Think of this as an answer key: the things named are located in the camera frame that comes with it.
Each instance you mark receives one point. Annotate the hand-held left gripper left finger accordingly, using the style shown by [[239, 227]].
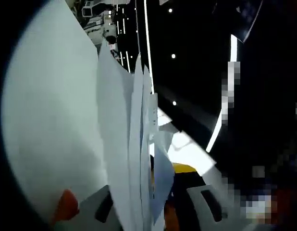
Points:
[[95, 209]]

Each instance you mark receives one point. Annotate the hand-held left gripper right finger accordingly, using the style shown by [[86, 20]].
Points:
[[191, 183]]

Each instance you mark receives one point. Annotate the white printing papers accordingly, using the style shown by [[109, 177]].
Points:
[[119, 144]]

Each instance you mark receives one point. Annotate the person's left hand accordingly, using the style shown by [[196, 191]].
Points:
[[66, 207]]

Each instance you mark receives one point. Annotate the bright window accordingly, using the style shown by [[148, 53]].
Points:
[[189, 149]]

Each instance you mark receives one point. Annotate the white whiteboard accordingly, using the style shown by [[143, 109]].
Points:
[[154, 115]]

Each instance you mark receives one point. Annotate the curved ceiling light strip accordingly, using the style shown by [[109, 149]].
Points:
[[225, 108], [148, 48]]

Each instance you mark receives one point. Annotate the white table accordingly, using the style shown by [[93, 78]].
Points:
[[47, 108]]

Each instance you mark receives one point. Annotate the white office chair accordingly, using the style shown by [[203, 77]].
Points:
[[87, 11]]

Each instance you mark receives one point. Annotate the blue framed wall board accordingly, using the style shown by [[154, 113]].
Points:
[[249, 19]]

